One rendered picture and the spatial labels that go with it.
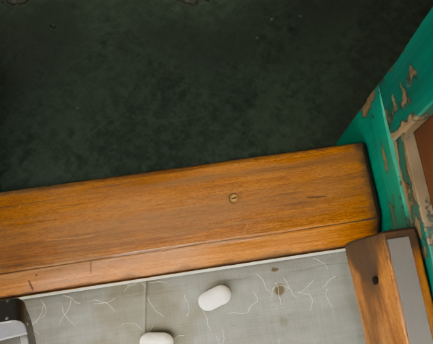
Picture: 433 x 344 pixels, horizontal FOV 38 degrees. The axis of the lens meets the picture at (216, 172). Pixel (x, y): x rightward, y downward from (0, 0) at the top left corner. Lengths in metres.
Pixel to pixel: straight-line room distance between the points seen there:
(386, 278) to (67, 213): 0.35
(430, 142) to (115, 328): 0.39
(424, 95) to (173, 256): 0.32
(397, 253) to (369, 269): 0.04
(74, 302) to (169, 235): 0.13
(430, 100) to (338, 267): 0.25
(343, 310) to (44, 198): 0.36
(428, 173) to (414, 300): 0.12
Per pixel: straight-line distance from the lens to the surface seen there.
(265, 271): 0.73
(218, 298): 0.71
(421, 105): 0.60
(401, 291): 0.64
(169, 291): 0.73
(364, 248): 0.66
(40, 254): 0.73
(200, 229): 0.71
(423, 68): 0.59
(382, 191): 0.74
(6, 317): 0.60
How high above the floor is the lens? 1.47
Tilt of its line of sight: 75 degrees down
